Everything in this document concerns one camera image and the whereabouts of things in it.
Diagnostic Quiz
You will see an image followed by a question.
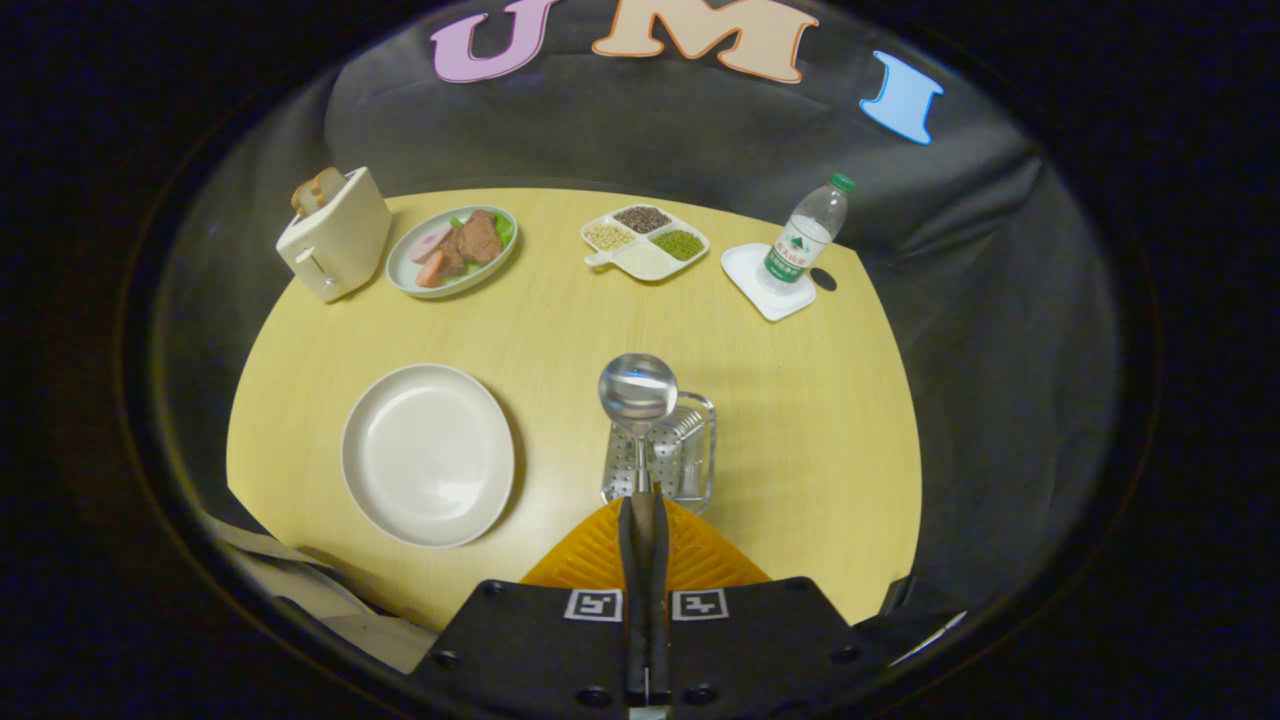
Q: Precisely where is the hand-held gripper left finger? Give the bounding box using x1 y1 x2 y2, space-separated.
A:
405 497 643 716

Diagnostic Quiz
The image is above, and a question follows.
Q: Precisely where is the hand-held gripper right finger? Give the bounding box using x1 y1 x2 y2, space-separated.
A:
648 497 881 716

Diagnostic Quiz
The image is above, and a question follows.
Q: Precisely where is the metal spoon with brown handle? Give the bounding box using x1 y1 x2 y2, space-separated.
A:
598 353 679 691

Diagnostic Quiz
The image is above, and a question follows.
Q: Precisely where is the clear plastic drain basket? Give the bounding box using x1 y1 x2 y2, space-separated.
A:
600 390 717 514

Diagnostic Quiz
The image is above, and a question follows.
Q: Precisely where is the beige chair seat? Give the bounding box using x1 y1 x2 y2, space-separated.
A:
205 515 436 673

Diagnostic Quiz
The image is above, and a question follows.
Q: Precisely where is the cream round plate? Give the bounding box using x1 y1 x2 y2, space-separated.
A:
341 363 517 549

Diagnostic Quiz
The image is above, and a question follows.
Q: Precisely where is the white square coaster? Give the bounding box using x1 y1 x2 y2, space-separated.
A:
721 243 817 323

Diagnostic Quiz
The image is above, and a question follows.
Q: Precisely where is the pale green food plate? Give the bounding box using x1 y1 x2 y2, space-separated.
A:
386 205 520 300

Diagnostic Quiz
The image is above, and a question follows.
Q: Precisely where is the white divided grain dish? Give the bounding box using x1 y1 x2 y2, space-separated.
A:
581 204 711 282

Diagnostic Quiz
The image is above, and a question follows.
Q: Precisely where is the clear water bottle green cap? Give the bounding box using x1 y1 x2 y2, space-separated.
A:
764 173 857 291

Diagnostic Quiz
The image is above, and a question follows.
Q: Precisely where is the brown meat piece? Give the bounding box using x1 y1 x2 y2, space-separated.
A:
457 211 504 266

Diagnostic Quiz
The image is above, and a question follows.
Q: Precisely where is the cream toaster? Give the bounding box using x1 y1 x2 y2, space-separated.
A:
276 166 393 304

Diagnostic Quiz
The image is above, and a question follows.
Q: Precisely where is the black chair frame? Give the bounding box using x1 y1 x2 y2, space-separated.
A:
880 575 971 666

